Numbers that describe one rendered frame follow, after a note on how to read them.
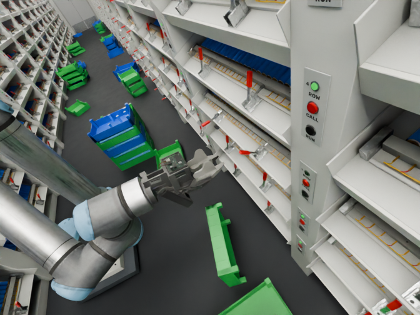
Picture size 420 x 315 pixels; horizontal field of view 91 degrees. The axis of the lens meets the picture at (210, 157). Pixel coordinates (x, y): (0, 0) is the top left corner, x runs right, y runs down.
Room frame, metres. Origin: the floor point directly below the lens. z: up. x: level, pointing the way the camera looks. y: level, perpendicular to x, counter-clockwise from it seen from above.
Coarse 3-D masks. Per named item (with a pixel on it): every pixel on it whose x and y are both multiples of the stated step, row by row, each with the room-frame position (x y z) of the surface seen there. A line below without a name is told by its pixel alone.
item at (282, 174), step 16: (208, 112) 0.76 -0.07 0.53; (224, 128) 0.62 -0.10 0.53; (240, 144) 0.50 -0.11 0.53; (256, 144) 0.46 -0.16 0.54; (256, 160) 0.41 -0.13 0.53; (272, 160) 0.38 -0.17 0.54; (288, 160) 0.34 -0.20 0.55; (272, 176) 0.33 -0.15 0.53; (288, 176) 0.30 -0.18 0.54; (288, 192) 0.25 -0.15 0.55
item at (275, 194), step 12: (216, 132) 0.83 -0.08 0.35; (228, 144) 0.69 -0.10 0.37; (240, 156) 0.61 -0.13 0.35; (240, 168) 0.56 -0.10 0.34; (252, 168) 0.52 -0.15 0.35; (252, 180) 0.48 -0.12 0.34; (264, 180) 0.41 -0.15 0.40; (264, 192) 0.40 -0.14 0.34; (276, 192) 0.38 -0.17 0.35; (276, 204) 0.34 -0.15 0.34; (288, 204) 0.32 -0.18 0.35; (288, 216) 0.28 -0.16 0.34
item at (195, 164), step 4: (196, 152) 0.41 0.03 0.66; (200, 152) 0.41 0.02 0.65; (196, 156) 0.41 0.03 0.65; (200, 156) 0.41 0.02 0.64; (204, 156) 0.41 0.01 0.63; (208, 156) 0.42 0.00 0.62; (212, 156) 0.41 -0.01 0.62; (216, 156) 0.41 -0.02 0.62; (192, 160) 0.40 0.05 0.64; (196, 160) 0.41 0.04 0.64; (200, 160) 0.41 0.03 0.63; (204, 160) 0.41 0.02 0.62; (208, 160) 0.40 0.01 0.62; (212, 160) 0.40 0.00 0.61; (188, 164) 0.40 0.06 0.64; (192, 164) 0.40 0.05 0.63; (196, 164) 0.40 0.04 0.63; (200, 164) 0.40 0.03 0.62; (192, 168) 0.39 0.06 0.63; (196, 168) 0.39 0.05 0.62; (200, 168) 0.40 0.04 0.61
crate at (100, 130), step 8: (128, 104) 1.49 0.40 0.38; (112, 112) 1.49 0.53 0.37; (120, 112) 1.49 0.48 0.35; (96, 120) 1.48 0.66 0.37; (104, 120) 1.48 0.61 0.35; (128, 120) 1.30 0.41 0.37; (96, 128) 1.46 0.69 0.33; (104, 128) 1.42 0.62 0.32; (112, 128) 1.29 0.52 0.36; (120, 128) 1.29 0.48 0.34; (96, 136) 1.28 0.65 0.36; (104, 136) 1.29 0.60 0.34
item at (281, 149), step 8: (208, 96) 0.81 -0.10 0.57; (216, 104) 0.75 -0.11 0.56; (224, 104) 0.69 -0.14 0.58; (232, 112) 0.63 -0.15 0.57; (240, 120) 0.57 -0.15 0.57; (240, 128) 0.55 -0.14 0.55; (248, 128) 0.52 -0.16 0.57; (256, 128) 0.49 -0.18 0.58; (264, 136) 0.44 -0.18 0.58; (272, 144) 0.40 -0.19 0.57; (280, 144) 0.39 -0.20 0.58; (280, 152) 0.37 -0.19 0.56; (288, 152) 0.35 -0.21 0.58; (280, 160) 0.35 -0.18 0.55
